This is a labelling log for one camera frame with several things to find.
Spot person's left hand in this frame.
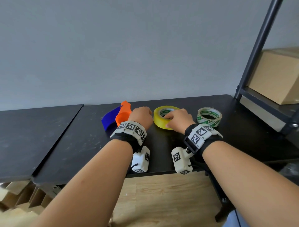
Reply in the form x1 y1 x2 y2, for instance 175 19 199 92
127 107 154 128

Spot person's right hand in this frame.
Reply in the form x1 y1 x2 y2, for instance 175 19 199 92
164 109 196 134

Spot yellow tape roll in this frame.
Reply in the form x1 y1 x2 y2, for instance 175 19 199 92
153 105 182 130

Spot orange tape dispenser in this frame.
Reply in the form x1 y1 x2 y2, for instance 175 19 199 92
115 101 133 126

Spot person's left forearm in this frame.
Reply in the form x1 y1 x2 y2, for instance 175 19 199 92
36 140 134 227

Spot person's right forearm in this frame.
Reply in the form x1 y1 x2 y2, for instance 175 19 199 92
202 140 299 227

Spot black wristband with marker tags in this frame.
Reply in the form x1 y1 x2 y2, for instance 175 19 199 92
184 123 224 162
109 120 148 153

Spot clear tape roll green print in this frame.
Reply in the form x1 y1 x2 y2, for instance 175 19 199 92
196 107 222 128

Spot blue plastic dispenser part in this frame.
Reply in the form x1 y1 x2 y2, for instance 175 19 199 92
101 105 121 131

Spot black table leg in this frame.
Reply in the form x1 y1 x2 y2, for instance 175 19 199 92
205 171 236 223

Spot person's blue trousers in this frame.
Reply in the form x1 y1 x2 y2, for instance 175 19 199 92
221 209 244 227

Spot brown cardboard box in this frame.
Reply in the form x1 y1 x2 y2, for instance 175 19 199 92
248 47 299 105

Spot folded cardboard pieces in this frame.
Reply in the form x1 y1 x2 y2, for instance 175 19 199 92
0 180 57 214

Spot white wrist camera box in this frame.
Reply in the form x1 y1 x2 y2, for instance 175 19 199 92
131 146 150 173
171 147 193 175

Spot black metal shelf frame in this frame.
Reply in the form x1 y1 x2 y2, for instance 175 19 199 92
234 0 299 136

